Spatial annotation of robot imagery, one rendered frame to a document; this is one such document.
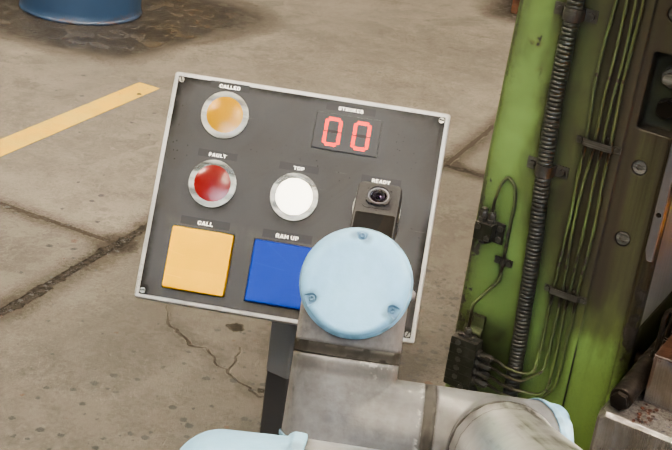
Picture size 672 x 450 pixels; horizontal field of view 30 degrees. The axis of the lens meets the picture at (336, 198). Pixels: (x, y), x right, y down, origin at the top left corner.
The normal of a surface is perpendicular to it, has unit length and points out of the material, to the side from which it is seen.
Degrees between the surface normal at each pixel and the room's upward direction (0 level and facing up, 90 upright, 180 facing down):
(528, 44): 90
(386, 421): 45
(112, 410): 0
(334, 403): 61
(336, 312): 56
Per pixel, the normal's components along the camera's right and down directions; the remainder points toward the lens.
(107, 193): 0.12, -0.91
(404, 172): -0.04, -0.12
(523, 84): -0.52, 0.28
